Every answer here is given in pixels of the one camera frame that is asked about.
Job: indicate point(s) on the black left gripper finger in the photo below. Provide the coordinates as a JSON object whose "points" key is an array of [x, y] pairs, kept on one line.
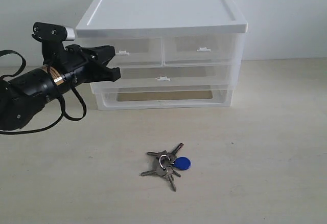
{"points": [[101, 55], [99, 72]]}

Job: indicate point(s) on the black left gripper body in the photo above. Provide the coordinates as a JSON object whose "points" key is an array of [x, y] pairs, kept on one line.
{"points": [[67, 63]]}

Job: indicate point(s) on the key bunch with blue tag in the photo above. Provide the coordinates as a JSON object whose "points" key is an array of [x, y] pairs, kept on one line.
{"points": [[166, 164]]}

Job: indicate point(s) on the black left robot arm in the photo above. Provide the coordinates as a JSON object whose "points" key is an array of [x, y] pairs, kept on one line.
{"points": [[26, 94]]}

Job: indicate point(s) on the clear bottom wide drawer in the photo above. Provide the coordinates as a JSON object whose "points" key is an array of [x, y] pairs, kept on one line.
{"points": [[121, 100]]}

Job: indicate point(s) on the white plastic drawer cabinet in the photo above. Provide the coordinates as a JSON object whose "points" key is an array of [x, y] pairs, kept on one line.
{"points": [[106, 20]]}

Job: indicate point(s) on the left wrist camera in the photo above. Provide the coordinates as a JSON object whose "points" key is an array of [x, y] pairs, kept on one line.
{"points": [[51, 37]]}

